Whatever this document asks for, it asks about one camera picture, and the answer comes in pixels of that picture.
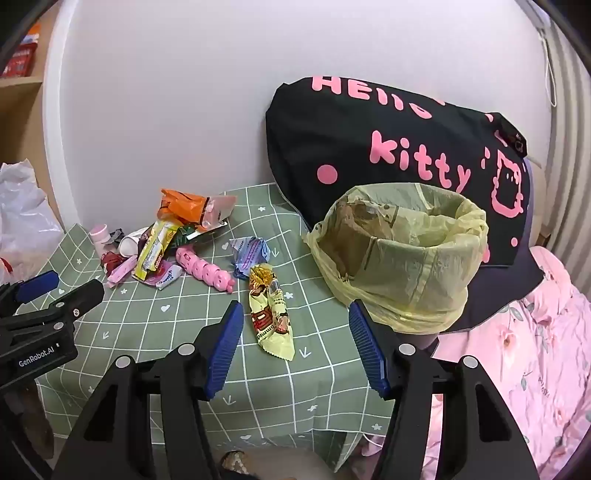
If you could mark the dark crumpled wrapper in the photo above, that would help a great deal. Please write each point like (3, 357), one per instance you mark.
(116, 236)

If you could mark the crumpled white paper cup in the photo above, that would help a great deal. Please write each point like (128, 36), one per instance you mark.
(130, 244)

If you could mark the person's left forearm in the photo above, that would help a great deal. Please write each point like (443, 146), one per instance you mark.
(32, 424)

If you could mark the dark grey cushion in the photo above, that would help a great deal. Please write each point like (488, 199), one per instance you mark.
(498, 295)

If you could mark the long yellow wrapper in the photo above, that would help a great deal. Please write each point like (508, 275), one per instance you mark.
(154, 251)

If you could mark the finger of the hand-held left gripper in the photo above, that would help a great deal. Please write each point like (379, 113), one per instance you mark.
(76, 297)
(37, 284)

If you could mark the orange wrapper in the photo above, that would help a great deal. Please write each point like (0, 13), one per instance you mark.
(182, 205)

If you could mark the patterned brown object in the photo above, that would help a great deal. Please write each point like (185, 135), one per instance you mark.
(234, 464)

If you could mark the blue and white wrapper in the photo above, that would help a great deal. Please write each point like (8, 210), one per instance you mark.
(249, 254)

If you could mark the yellow cartoon snack wrapper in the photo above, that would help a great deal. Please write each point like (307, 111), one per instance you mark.
(270, 318)

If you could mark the small pink bottle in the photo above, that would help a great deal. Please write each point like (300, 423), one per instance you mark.
(99, 237)

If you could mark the beige curtain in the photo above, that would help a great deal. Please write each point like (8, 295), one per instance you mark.
(570, 138)

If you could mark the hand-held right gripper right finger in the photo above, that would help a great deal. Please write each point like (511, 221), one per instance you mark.
(368, 350)

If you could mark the green checked tablecloth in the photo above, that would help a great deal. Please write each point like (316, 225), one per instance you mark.
(138, 314)

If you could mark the black pillow with pink print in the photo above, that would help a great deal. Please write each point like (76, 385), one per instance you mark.
(323, 138)

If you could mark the pink floral blanket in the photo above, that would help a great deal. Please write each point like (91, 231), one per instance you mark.
(531, 369)

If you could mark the pink beaded packet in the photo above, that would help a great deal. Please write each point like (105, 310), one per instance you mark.
(203, 270)

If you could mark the wooden bookshelf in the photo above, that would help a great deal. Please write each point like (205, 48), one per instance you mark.
(18, 115)

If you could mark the white and pink wrapper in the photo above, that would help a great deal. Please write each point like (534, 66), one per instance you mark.
(164, 277)

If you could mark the green wrapper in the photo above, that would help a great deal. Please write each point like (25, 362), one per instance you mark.
(189, 235)

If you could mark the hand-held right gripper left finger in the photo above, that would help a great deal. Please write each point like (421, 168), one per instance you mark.
(225, 350)

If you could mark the row of books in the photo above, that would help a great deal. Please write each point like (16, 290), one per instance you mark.
(21, 57)

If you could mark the dark red wrapper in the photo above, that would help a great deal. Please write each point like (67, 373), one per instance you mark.
(111, 263)

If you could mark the white plastic bag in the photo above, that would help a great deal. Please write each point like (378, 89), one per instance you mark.
(23, 217)

